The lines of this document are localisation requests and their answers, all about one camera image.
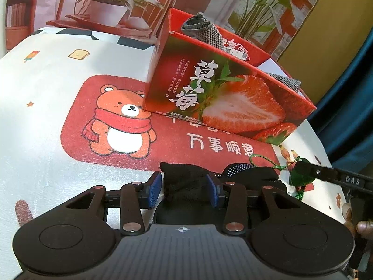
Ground black dotted sock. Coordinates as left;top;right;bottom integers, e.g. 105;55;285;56
219;163;287;191

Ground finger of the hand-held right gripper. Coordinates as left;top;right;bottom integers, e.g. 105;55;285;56
294;160;339;185

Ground person's right hand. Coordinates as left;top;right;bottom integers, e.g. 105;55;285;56
345;203;373;237

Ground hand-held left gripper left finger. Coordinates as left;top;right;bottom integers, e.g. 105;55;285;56
66;171;162;236

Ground gray mesh cloth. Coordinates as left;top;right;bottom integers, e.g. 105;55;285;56
181;12;225;51
266;71;301;93

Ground printed cartoon tablecloth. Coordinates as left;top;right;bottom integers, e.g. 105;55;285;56
0;28;354;269

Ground red strawberry print box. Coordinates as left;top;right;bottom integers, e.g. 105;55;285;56
143;8;316;146

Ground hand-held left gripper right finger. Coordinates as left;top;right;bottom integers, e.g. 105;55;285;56
206;173;300;237

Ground green tassel ornament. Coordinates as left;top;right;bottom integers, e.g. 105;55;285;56
249;154;316;202

